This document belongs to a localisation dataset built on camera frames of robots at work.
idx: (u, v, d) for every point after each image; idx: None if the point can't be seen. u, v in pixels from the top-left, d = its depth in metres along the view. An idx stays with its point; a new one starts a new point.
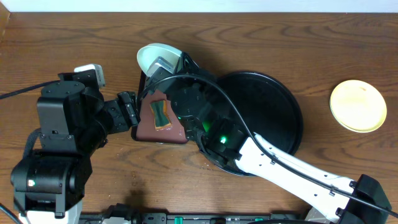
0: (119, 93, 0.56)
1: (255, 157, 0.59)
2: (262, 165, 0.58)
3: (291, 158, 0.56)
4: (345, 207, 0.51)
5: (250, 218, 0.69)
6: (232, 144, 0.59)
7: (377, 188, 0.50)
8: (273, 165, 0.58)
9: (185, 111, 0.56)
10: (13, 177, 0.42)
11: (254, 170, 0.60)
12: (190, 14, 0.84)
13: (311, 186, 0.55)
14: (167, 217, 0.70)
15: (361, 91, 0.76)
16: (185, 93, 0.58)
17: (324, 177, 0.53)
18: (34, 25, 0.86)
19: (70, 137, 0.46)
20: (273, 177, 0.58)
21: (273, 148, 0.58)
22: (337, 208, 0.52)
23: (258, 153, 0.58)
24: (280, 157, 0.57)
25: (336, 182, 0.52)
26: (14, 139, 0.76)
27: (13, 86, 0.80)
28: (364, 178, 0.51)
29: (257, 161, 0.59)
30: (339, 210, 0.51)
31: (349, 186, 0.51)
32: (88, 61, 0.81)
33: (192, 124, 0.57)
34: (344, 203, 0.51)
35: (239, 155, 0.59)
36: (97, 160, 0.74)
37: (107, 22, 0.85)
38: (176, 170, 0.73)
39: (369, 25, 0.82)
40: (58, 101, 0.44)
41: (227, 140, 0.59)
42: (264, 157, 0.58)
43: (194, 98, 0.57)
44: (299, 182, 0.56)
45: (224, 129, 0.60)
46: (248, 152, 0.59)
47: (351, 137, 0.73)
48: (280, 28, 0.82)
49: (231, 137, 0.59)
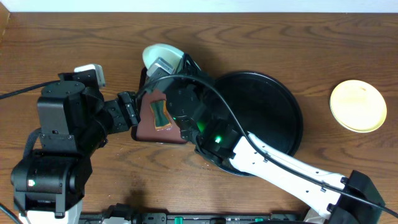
0: (119, 94, 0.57)
1: (248, 155, 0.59)
2: (255, 163, 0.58)
3: (284, 156, 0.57)
4: (336, 203, 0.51)
5: (250, 218, 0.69)
6: (227, 143, 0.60)
7: (369, 184, 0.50)
8: (266, 162, 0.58)
9: (179, 111, 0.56)
10: (13, 177, 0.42)
11: (248, 168, 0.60)
12: (189, 14, 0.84)
13: (303, 183, 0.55)
14: (167, 217, 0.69)
15: (361, 91, 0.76)
16: (179, 93, 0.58)
17: (316, 173, 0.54)
18: (34, 25, 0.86)
19: (71, 137, 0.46)
20: (266, 174, 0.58)
21: (266, 146, 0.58)
22: (328, 204, 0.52)
23: (251, 151, 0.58)
24: (273, 154, 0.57)
25: (327, 177, 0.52)
26: (14, 139, 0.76)
27: (13, 86, 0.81)
28: (355, 175, 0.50)
29: (250, 159, 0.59)
30: (331, 205, 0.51)
31: (341, 183, 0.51)
32: (89, 61, 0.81)
33: (187, 125, 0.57)
34: (335, 199, 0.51)
35: (232, 154, 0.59)
36: (97, 160, 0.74)
37: (107, 22, 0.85)
38: (176, 170, 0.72)
39: (369, 25, 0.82)
40: (58, 100, 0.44)
41: (221, 139, 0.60)
42: (257, 155, 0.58)
43: (188, 99, 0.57)
44: (290, 178, 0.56)
45: (219, 129, 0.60)
46: (240, 149, 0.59)
47: (351, 137, 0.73)
48: (280, 28, 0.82)
49: (226, 136, 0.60)
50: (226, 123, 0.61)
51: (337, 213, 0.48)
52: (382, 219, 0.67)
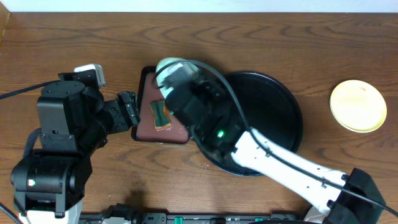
0: (119, 93, 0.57)
1: (250, 150, 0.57)
2: (257, 157, 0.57)
3: (285, 152, 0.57)
4: (336, 199, 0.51)
5: (250, 218, 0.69)
6: (229, 137, 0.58)
7: (369, 182, 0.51)
8: (267, 157, 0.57)
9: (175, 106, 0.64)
10: (13, 176, 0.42)
11: (249, 163, 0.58)
12: (189, 14, 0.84)
13: (303, 178, 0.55)
14: (167, 217, 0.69)
15: (361, 91, 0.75)
16: (179, 91, 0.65)
17: (317, 170, 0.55)
18: (34, 25, 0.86)
19: (71, 137, 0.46)
20: (268, 170, 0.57)
21: (268, 142, 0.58)
22: (328, 200, 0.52)
23: (254, 145, 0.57)
24: (275, 150, 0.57)
25: (328, 174, 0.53)
26: (14, 139, 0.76)
27: (13, 86, 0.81)
28: (356, 173, 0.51)
29: (252, 154, 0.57)
30: (331, 201, 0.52)
31: (341, 180, 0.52)
32: (88, 61, 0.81)
33: (185, 119, 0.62)
34: (335, 195, 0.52)
35: (235, 149, 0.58)
36: (97, 160, 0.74)
37: (107, 22, 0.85)
38: (176, 170, 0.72)
39: (369, 25, 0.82)
40: (58, 100, 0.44)
41: (224, 134, 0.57)
42: (259, 150, 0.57)
43: (183, 95, 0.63)
44: (291, 174, 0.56)
45: (221, 121, 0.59)
46: (244, 144, 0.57)
47: (351, 137, 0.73)
48: (280, 28, 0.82)
49: (229, 131, 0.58)
50: (229, 118, 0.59)
51: (337, 208, 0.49)
52: (382, 219, 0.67)
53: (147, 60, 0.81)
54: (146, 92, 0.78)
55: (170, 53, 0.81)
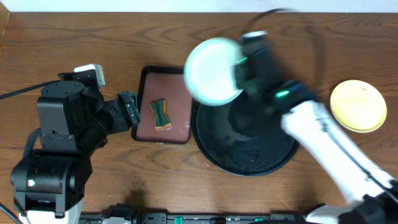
0: (119, 94, 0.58)
1: (312, 127, 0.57)
2: (325, 132, 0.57)
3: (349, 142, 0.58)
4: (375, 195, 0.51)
5: (250, 218, 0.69)
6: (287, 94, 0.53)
7: None
8: (322, 133, 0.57)
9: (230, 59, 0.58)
10: (13, 177, 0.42)
11: (301, 134, 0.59)
12: (190, 14, 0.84)
13: (350, 165, 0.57)
14: (167, 217, 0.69)
15: (361, 91, 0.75)
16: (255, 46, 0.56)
17: (368, 163, 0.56)
18: (34, 25, 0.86)
19: (71, 137, 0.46)
20: (336, 147, 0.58)
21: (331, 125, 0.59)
22: (365, 193, 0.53)
23: (322, 126, 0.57)
24: (339, 135, 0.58)
25: (374, 170, 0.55)
26: (14, 139, 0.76)
27: (13, 86, 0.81)
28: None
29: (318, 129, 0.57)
30: (367, 196, 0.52)
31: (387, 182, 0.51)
32: (88, 61, 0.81)
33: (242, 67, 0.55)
34: (373, 192, 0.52)
35: (291, 112, 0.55)
36: (97, 160, 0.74)
37: (107, 22, 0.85)
38: (176, 170, 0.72)
39: (369, 25, 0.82)
40: (58, 101, 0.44)
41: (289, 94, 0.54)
42: (325, 130, 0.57)
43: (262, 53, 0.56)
44: (341, 157, 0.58)
45: (284, 83, 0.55)
46: (298, 121, 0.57)
47: (351, 137, 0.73)
48: (280, 28, 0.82)
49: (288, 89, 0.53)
50: (293, 82, 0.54)
51: (371, 203, 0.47)
52: None
53: (147, 61, 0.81)
54: (146, 92, 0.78)
55: (171, 53, 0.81)
